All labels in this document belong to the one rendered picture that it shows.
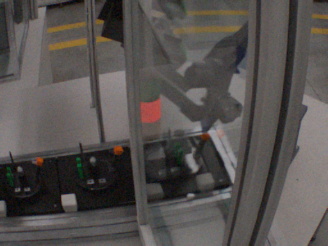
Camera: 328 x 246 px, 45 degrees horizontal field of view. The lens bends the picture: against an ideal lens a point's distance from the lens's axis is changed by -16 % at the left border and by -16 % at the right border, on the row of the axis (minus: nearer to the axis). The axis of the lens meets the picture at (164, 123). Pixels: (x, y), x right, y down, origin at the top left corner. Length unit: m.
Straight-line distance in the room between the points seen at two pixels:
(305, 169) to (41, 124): 1.04
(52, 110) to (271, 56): 1.63
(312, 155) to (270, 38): 1.41
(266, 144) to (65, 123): 1.50
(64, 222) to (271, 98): 1.03
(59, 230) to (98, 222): 0.13
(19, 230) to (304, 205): 0.93
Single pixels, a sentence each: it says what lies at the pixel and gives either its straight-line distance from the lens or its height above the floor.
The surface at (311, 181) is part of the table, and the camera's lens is 1.52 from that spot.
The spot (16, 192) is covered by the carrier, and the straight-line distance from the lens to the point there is 1.30.
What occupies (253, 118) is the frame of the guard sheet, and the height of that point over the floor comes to 1.73.
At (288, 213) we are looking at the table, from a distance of 1.40.
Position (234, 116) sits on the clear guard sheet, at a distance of 0.34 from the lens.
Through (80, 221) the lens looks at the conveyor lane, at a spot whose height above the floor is 0.96.
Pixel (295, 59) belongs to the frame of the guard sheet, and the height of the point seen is 1.79.
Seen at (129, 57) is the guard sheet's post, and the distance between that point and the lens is 0.88.
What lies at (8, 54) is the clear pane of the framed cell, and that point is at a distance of 2.06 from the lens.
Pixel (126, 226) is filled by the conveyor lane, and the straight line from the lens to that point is 1.27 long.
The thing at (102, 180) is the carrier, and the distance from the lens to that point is 1.27.
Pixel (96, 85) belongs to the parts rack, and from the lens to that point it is 1.37.
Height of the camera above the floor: 1.90
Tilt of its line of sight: 38 degrees down
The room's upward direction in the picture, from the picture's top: 1 degrees counter-clockwise
